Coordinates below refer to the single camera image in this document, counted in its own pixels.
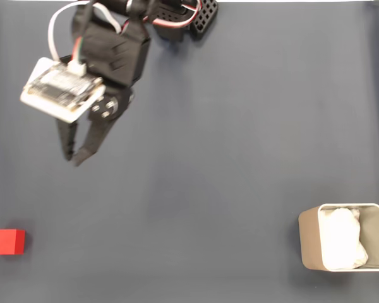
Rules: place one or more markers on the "red cube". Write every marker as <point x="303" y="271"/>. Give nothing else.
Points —
<point x="7" y="241"/>

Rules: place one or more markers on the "beige metal box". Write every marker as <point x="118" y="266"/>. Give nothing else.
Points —
<point x="309" y="240"/>

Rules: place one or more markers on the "dark grey table mat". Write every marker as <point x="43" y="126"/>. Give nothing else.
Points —
<point x="208" y="173"/>

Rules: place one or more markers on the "white crumpled paper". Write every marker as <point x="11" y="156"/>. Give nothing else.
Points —
<point x="341" y="240"/>

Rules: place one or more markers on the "white mounted camera board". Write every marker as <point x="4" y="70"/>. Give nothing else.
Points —
<point x="60" y="90"/>

